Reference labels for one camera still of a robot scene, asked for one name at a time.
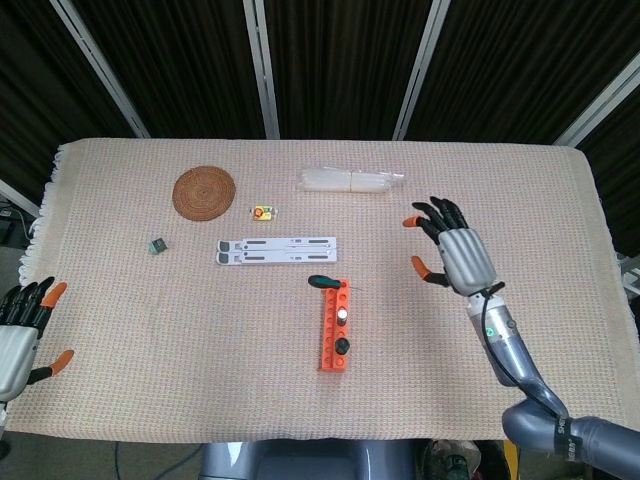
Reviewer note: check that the large green black screwdriver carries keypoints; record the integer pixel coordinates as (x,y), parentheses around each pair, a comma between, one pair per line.
(343,346)

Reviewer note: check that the white folding laptop stand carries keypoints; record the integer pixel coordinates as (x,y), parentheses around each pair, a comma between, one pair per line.
(280,250)

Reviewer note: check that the clear plastic tube bundle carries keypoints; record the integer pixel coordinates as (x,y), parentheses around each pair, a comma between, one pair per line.
(345,181)

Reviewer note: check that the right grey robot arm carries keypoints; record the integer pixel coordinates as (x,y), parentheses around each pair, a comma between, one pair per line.
(505,340)

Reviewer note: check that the grey metal partition post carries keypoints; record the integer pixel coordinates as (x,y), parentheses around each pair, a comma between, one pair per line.
(101,67)
(262,70)
(420,70)
(17,197)
(605,107)

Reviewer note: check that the small green box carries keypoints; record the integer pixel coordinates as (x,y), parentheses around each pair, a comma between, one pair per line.
(158,246)

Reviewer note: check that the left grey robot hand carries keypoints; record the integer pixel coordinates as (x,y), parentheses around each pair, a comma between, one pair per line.
(15,350)

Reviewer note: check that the yellow lion toy packet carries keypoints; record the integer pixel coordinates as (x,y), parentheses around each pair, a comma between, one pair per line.
(262,212)

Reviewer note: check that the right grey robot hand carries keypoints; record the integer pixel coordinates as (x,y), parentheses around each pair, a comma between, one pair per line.
(465,255)

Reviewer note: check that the beige woven tablecloth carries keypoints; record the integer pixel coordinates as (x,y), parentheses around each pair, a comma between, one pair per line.
(150,325)

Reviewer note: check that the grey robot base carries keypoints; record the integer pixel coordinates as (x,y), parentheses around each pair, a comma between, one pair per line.
(310,462)

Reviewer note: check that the small green black screwdriver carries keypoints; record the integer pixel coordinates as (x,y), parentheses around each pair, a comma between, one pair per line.
(322,281)

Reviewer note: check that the orange screwdriver rack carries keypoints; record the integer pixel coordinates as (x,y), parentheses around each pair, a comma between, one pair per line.
(332,362)

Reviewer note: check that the round woven rattan coaster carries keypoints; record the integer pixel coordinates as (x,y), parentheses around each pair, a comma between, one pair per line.
(204,193)

